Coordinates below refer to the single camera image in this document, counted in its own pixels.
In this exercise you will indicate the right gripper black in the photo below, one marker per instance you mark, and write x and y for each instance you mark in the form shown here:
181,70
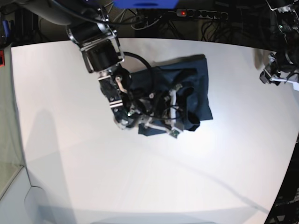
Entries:
145,105

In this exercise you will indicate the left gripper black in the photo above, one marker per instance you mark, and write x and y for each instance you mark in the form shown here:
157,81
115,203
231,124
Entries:
282,67

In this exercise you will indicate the dark blue t-shirt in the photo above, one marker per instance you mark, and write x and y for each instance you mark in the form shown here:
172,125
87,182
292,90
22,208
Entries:
192,73

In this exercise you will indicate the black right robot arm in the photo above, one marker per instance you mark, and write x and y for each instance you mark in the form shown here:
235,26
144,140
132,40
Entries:
89,27

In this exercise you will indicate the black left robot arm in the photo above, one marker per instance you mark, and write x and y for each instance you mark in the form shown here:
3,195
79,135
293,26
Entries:
287,22

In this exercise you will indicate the blue plastic box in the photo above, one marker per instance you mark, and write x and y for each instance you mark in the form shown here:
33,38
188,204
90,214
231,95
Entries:
145,4

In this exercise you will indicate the red black object table edge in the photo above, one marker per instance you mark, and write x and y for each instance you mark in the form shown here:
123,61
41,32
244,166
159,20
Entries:
2,59

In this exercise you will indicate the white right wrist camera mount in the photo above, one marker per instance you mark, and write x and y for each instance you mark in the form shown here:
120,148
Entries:
172,127

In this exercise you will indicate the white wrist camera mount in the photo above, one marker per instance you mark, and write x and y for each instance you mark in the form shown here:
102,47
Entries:
295,82
172,127

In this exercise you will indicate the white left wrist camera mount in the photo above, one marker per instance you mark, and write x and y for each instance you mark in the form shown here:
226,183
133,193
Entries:
295,82

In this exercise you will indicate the black power strip red switch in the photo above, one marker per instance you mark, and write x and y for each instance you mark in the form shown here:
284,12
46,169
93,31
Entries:
202,14

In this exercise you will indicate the blue handled tool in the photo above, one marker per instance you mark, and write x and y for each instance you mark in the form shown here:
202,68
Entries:
6,28

